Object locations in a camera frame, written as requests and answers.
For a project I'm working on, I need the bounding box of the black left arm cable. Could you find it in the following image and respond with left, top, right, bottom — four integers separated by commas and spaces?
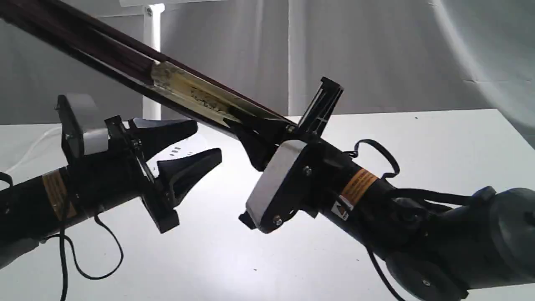
0, 171, 124, 301

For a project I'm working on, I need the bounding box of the white backdrop cloth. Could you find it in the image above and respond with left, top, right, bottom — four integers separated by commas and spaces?
0, 0, 535, 149

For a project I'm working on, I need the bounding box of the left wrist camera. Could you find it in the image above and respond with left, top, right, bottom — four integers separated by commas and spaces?
55, 93, 109, 164

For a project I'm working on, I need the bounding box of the painted paper folding fan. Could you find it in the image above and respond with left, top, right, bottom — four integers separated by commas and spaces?
1, 0, 296, 136

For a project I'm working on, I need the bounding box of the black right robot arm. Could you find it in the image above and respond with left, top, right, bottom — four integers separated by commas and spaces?
224, 77, 534, 301

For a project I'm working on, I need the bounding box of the white power cable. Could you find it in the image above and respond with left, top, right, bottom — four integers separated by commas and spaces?
3, 127, 63, 174

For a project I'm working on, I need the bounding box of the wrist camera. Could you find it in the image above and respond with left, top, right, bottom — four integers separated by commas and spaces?
55, 93, 109, 164
239, 140, 314, 234

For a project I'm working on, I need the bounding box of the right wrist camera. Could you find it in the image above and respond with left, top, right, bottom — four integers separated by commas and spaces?
239, 140, 314, 234

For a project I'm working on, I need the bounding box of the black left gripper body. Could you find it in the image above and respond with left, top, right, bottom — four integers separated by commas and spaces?
67, 116, 179, 233

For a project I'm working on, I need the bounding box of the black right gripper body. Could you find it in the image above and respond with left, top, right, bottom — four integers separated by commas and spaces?
288, 77, 349, 218

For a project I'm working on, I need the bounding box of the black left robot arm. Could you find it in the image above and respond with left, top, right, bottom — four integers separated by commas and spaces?
0, 116, 222, 267

